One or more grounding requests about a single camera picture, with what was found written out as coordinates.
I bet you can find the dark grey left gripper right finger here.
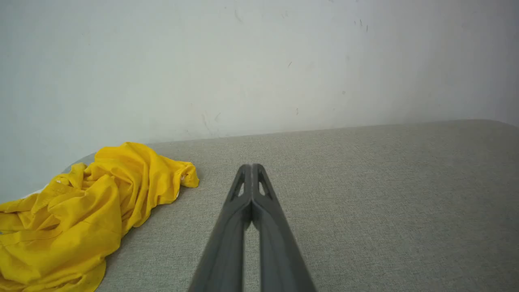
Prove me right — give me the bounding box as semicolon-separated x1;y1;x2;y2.
252;164;317;292

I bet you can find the yellow cartoon print T-shirt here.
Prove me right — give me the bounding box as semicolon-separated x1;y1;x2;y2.
0;142;200;292

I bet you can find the grey fabric sofa cushion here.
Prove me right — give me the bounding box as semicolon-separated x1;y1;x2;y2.
61;119;519;292

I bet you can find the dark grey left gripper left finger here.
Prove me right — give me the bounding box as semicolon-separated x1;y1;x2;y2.
188;164;252;292

